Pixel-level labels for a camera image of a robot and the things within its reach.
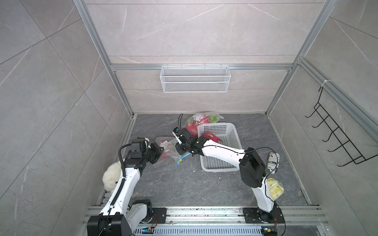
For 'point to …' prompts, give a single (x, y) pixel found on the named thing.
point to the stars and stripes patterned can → (272, 162)
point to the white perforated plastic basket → (225, 134)
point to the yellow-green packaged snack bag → (275, 189)
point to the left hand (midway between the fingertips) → (166, 145)
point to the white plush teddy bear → (111, 176)
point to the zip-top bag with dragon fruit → (191, 122)
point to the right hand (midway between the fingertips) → (179, 144)
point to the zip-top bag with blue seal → (170, 154)
